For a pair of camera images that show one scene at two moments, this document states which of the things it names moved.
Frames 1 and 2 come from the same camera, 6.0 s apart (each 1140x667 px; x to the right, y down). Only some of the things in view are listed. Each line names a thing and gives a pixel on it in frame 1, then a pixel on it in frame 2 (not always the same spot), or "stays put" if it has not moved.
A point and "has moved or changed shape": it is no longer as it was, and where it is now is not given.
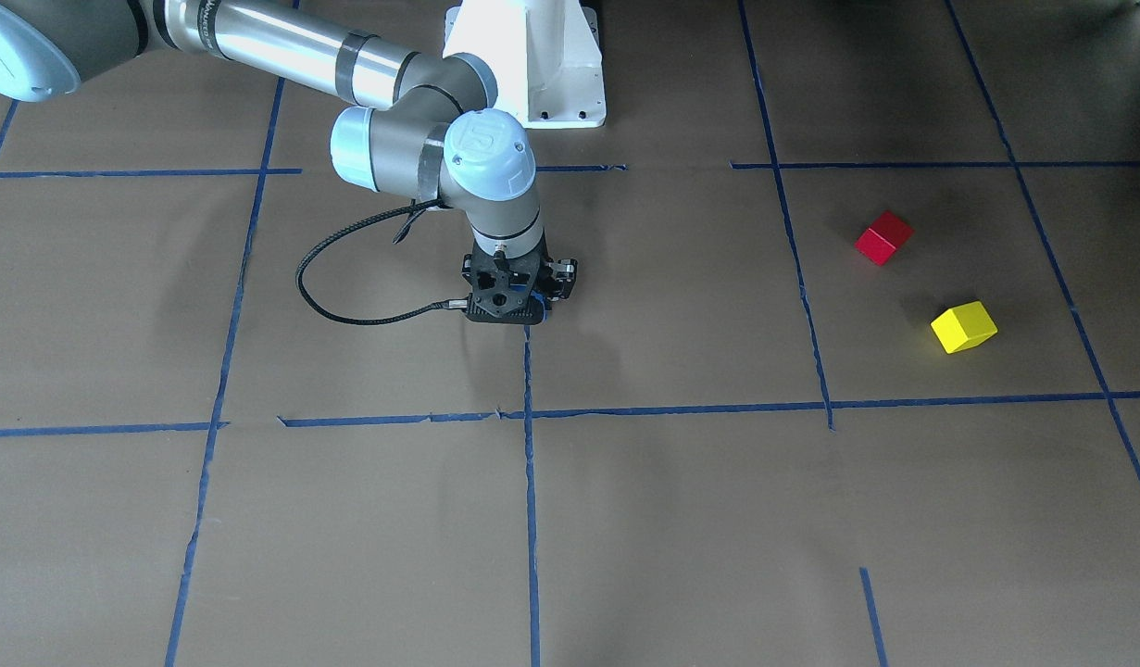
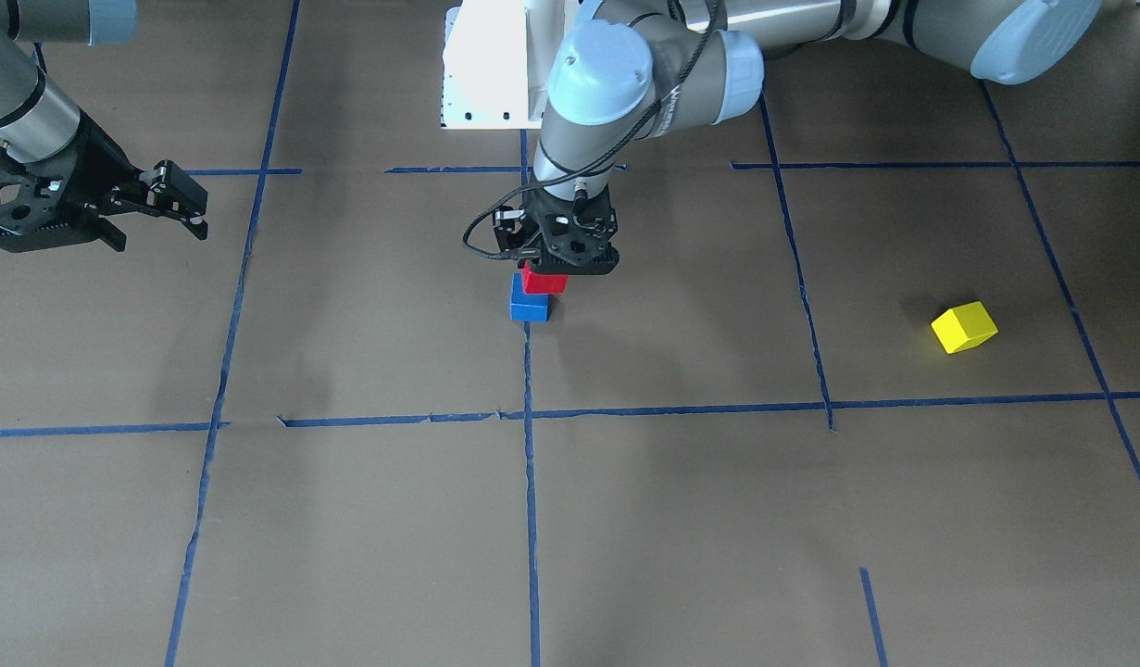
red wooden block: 886,234 has moved or changed shape
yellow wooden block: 961,326 stays put
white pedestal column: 545,56 stays put
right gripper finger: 564,271 → 174,193
